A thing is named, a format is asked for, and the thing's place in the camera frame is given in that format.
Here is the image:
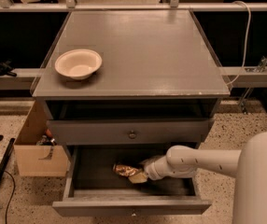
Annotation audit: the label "white hanging cable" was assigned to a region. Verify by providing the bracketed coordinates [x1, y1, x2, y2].
[225, 0, 253, 87]

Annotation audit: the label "brown cardboard box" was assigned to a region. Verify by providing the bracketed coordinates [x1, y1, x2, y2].
[14, 102, 69, 176]

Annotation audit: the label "white paper bowl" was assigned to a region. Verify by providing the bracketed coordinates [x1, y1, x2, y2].
[54, 49, 103, 80]

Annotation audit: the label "closed grey upper drawer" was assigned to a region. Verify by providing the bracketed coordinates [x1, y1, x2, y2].
[47, 119, 214, 146]

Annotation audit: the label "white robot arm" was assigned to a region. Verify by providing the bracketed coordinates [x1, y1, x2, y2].
[130, 132, 267, 224]

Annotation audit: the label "items inside cardboard box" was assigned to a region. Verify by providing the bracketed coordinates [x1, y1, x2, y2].
[36, 129, 57, 146]

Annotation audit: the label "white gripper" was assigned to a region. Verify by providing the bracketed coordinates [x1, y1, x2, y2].
[128, 156, 171, 184]

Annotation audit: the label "orange patterned drink can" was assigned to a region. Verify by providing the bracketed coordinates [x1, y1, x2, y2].
[113, 164, 140, 177]

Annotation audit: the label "open grey bottom drawer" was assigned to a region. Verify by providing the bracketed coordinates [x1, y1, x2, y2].
[52, 144, 212, 217]

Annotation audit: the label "round metal drawer knob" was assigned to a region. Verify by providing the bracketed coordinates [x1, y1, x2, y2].
[128, 131, 137, 139]

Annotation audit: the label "black cable on floor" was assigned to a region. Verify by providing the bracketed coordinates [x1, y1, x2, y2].
[0, 168, 17, 224]

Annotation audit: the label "grey wooden drawer cabinet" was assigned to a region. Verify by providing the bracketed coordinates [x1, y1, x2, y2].
[30, 8, 231, 161]

